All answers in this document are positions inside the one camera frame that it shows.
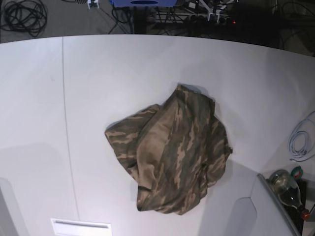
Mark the camouflage t-shirt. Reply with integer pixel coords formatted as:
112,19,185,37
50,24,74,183
105,84,232,215

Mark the blue box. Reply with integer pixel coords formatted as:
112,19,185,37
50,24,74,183
109,0,177,7

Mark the clear plastic bottle red cap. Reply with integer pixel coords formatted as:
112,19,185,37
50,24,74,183
269,170,311,221

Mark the white label plate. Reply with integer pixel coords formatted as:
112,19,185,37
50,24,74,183
51,218,112,236

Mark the green tape roll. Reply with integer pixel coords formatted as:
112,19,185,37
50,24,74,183
290,166,303,179

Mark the white coiled cable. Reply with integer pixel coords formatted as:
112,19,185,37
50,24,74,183
288,113,315,162

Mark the black coiled cable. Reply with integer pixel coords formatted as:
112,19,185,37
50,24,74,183
0,0,48,38

